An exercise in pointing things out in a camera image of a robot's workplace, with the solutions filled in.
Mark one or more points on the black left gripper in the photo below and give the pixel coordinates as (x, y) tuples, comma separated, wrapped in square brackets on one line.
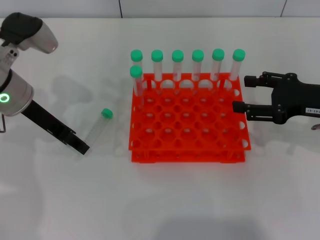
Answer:
[(40, 113)]

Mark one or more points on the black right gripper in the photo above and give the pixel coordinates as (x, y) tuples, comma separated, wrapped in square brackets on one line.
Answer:
[(295, 100)]

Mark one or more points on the green capped test tube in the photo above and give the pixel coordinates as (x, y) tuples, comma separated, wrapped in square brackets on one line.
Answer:
[(197, 55), (135, 71), (218, 54), (136, 55), (157, 55), (107, 113), (238, 54), (177, 55)]

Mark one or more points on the orange test tube rack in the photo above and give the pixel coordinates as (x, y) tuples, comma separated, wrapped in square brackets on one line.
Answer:
[(190, 125)]

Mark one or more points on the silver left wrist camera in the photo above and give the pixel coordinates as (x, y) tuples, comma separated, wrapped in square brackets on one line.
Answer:
[(37, 32)]

